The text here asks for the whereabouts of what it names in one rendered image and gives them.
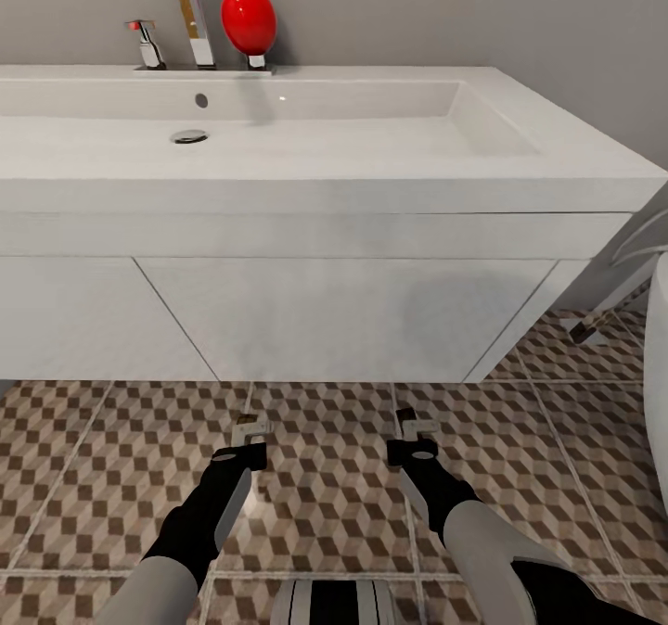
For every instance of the furniture sink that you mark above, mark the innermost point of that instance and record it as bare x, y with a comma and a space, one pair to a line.
399, 224

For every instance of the robot trunk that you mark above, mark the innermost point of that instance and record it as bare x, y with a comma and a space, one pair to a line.
334, 602

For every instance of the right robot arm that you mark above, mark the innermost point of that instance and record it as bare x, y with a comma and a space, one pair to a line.
512, 579

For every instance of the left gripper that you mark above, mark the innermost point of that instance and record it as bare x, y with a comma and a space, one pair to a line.
256, 454

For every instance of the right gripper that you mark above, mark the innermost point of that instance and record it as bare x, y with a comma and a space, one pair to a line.
396, 449

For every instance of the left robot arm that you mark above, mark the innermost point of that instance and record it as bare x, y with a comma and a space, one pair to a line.
163, 588

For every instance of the bathtub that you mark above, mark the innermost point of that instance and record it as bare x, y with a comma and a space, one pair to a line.
653, 275

